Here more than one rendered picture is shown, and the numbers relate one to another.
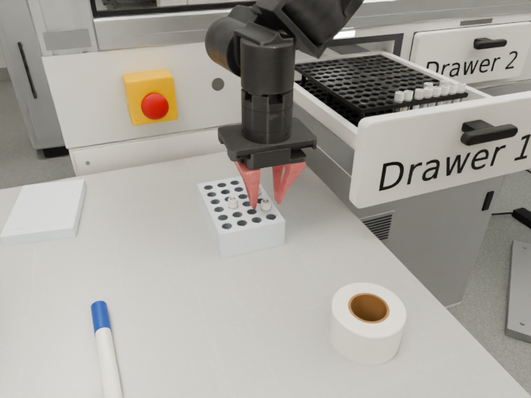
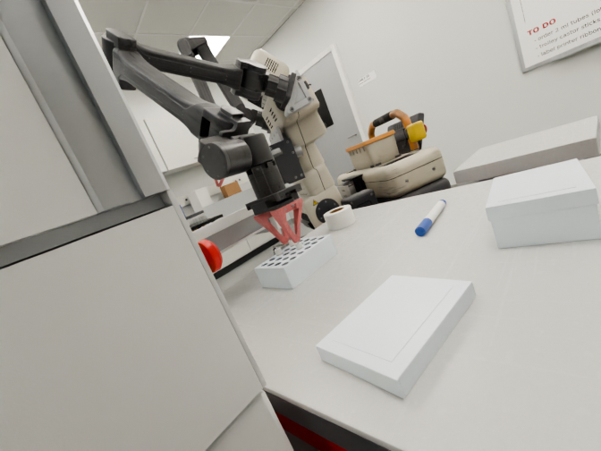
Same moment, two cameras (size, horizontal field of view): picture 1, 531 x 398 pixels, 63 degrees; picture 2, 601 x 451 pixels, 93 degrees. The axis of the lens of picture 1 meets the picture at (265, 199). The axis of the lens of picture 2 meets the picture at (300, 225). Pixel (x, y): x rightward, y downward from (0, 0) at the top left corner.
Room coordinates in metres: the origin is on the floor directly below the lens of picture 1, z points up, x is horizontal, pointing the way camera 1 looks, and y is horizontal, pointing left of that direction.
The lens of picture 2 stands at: (0.64, 0.51, 0.93)
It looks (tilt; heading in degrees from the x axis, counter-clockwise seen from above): 11 degrees down; 248
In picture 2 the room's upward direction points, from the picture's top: 22 degrees counter-clockwise
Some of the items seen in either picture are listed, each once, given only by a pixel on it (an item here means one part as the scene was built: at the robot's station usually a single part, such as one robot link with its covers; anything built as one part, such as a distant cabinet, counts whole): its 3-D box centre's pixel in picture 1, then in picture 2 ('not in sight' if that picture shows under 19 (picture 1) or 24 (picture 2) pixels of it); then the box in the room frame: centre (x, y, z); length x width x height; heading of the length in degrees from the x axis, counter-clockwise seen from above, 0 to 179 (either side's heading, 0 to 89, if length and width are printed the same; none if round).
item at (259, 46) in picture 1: (265, 61); (252, 153); (0.47, 0.00, 0.98); 0.07 x 0.06 x 0.07; 30
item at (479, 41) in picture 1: (485, 43); not in sight; (0.88, -0.43, 0.91); 0.07 x 0.04 x 0.01; 111
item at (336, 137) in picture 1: (366, 98); (163, 257); (0.69, -0.16, 0.86); 0.40 x 0.26 x 0.06; 21
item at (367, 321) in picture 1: (366, 321); (339, 217); (0.29, -0.10, 0.78); 0.07 x 0.07 x 0.04
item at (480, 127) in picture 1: (481, 130); not in sight; (0.47, -0.25, 0.91); 0.07 x 0.04 x 0.01; 111
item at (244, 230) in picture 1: (238, 212); (297, 260); (0.48, 0.04, 0.78); 0.12 x 0.08 x 0.04; 20
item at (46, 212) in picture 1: (47, 209); (396, 320); (0.50, 0.30, 0.77); 0.13 x 0.09 x 0.02; 13
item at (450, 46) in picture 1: (471, 55); not in sight; (0.90, -0.42, 0.87); 0.29 x 0.02 x 0.11; 111
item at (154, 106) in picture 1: (154, 105); (204, 258); (0.62, 0.17, 0.88); 0.04 x 0.03 x 0.04; 111
